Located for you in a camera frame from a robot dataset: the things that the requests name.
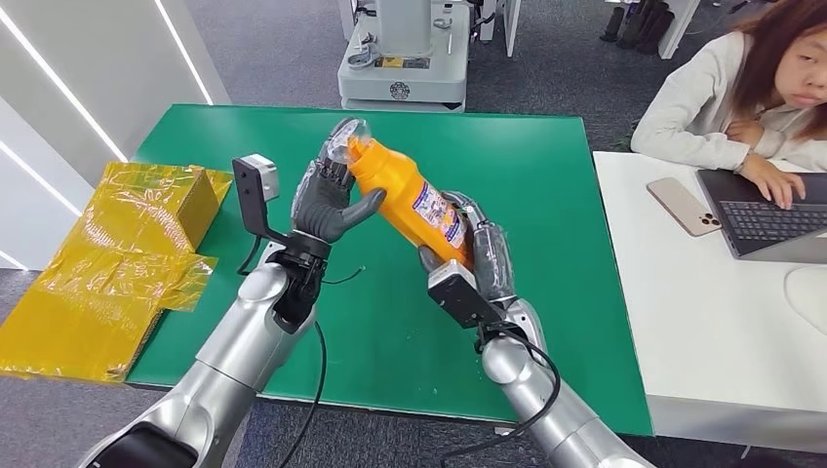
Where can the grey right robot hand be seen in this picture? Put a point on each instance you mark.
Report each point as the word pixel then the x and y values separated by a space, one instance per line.
pixel 494 258

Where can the person's left hand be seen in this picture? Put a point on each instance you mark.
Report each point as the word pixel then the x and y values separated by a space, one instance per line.
pixel 744 132

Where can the person's right hand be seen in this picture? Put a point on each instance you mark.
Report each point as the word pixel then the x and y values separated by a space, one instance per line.
pixel 775 181

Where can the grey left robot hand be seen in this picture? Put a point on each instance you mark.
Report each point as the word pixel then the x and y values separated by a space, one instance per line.
pixel 320 210

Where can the orange detergent bottle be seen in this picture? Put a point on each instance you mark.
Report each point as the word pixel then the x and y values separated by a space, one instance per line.
pixel 400 194

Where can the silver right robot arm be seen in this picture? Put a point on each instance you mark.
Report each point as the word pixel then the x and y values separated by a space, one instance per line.
pixel 549 407

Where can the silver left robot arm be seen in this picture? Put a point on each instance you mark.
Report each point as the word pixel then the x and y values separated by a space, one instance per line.
pixel 239 349

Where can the white robot base machine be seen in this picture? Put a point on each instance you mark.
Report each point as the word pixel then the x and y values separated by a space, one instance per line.
pixel 404 81

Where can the dark grey laptop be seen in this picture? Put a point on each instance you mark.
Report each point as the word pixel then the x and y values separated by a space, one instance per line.
pixel 769 223

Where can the person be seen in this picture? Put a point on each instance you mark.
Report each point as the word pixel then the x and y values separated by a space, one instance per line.
pixel 698 110

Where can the green table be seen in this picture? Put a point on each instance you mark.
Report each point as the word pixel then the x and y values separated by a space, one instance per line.
pixel 536 194

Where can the beige smartphone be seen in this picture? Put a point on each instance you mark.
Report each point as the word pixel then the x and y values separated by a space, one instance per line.
pixel 681 205

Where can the white round pad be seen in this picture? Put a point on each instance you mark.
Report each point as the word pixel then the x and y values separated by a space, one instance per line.
pixel 811 297

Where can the white background desk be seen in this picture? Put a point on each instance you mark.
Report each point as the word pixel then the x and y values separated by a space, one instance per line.
pixel 675 26

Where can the black bundle under desk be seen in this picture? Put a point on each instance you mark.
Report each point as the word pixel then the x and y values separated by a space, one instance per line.
pixel 639 26

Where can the yellow film wrapped cardboard box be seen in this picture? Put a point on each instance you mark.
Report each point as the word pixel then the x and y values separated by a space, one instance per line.
pixel 152 206

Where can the yellow film wrapped flat cardboard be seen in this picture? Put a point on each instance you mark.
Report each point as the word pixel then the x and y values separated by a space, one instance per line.
pixel 84 316

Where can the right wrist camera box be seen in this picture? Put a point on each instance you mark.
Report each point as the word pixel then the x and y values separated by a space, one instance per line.
pixel 462 297

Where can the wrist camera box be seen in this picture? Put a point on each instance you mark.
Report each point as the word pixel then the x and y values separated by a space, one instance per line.
pixel 252 194
pixel 462 297

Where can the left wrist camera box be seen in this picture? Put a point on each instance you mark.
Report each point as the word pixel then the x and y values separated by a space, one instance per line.
pixel 252 194

